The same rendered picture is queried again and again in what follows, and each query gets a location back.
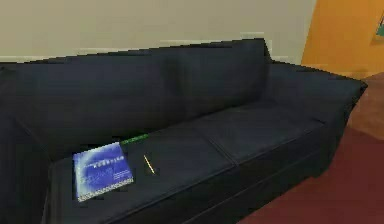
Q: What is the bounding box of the black sofa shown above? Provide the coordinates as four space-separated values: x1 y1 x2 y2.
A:
0 37 369 224

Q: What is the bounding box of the blue book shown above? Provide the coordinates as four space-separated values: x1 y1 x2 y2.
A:
72 141 135 203

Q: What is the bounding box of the yellow pencil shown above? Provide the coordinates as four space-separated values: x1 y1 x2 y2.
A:
143 154 157 175

